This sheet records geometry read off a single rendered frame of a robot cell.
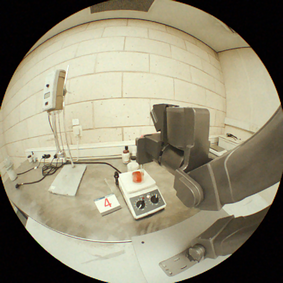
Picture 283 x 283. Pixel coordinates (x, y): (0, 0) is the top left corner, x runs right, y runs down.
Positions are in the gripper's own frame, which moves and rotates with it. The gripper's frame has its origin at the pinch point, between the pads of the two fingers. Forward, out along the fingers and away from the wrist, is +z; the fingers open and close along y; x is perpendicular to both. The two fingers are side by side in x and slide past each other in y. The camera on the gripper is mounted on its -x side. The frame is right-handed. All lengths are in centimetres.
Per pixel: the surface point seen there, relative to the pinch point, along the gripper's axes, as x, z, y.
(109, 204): 23.5, -1.4, 14.7
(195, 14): -130, -14, -56
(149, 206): 21.4, -9.4, 1.4
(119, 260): 25.9, -25.0, 19.1
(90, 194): 24.8, 8.1, 22.2
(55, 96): -21.4, 18.5, 34.4
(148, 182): 16.3, -2.2, -1.9
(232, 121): -9, 0, -140
